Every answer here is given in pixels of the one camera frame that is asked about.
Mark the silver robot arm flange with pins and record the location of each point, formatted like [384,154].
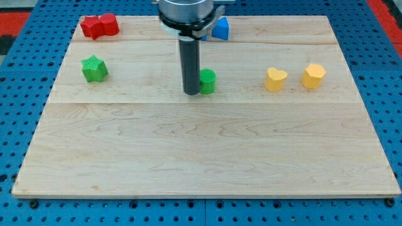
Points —
[189,20]

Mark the green star block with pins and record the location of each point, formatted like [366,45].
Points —
[94,69]

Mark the red star block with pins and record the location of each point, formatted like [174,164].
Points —
[92,27]

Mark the green cylinder block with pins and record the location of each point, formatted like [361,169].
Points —
[207,81]

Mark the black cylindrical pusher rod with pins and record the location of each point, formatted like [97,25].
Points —
[190,65]

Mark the light wooden board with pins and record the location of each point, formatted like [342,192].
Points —
[137,135]

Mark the yellow heart block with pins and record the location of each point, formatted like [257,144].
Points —
[275,79]

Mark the blue triangular block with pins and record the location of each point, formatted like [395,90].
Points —
[221,31]

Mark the yellow hexagon block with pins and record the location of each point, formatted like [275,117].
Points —
[313,76]

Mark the red cylinder block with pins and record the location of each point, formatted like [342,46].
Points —
[109,24]

